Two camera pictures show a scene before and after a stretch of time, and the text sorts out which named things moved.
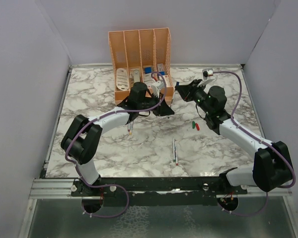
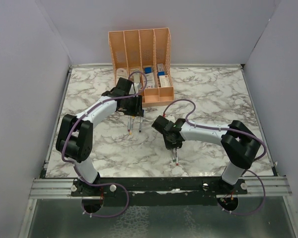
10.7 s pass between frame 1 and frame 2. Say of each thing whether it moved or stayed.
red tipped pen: stayed
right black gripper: moved
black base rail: stayed
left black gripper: moved
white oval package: stayed
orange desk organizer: stayed
